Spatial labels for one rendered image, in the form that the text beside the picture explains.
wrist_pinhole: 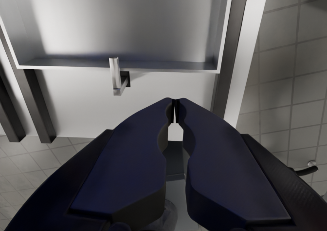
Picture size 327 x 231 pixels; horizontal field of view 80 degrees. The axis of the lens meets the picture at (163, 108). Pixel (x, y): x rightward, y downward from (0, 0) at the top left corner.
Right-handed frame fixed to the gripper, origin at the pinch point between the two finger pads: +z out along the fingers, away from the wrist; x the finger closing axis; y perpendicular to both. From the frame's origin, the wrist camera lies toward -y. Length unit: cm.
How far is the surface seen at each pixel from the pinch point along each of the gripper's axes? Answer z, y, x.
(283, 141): 104, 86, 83
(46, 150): 104, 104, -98
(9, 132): 14.4, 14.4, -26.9
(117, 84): 12.0, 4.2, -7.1
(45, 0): 16.1, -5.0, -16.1
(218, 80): 14.4, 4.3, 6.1
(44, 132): 14.4, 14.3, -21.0
